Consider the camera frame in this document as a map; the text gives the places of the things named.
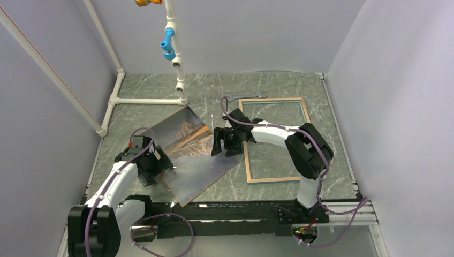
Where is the landscape photo print board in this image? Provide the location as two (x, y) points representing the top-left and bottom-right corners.
(152, 107), (239, 207)

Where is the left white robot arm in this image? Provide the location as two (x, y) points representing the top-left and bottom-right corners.
(67, 135), (174, 256)

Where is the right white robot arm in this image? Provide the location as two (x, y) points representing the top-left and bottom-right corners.
(211, 109), (334, 222)

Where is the blue wooden picture frame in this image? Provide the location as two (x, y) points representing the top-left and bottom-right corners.
(239, 97), (310, 184)

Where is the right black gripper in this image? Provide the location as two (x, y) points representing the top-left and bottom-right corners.
(210, 128), (243, 158)

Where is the blue pipe fitting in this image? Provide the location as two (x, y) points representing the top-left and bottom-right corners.
(160, 28), (176, 61)

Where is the white pvc pipe structure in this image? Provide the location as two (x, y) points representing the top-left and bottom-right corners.
(0, 0), (190, 138)

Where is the orange pipe fitting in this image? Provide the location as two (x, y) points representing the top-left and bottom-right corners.
(135, 0), (163, 7)

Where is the aluminium extrusion frame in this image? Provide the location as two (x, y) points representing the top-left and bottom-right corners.
(57, 195), (389, 256)

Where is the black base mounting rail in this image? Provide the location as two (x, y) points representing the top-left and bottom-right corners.
(118, 199), (330, 243)

